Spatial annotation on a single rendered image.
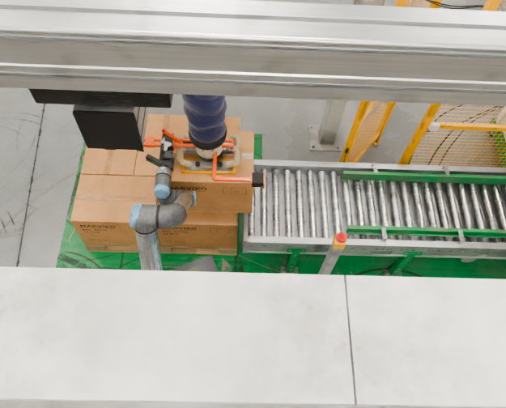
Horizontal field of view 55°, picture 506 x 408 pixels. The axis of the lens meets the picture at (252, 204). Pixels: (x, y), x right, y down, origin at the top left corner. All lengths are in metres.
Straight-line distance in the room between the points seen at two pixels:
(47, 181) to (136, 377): 4.17
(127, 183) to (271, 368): 3.34
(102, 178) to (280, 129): 1.78
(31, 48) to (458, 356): 0.66
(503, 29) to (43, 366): 0.72
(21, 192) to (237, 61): 3.99
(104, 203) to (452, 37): 3.17
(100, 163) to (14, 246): 1.03
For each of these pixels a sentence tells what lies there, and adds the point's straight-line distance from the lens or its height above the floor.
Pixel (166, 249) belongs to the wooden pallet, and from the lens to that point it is 3.95.
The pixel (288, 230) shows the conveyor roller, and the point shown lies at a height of 0.55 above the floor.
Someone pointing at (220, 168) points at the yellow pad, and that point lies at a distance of 3.02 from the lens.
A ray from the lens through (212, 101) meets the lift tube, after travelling 2.55.
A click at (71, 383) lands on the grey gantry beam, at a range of 0.48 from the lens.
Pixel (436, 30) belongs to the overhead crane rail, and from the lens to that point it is 0.76.
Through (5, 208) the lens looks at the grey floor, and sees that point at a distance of 4.58.
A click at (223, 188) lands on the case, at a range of 3.05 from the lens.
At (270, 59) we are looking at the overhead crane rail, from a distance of 0.72.
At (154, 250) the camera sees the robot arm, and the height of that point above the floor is 1.38.
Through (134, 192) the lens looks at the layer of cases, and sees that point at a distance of 3.69.
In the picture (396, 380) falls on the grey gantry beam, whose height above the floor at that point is 3.22.
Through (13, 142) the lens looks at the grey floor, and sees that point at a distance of 4.95.
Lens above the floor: 3.67
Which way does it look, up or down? 61 degrees down
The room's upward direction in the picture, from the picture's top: 5 degrees clockwise
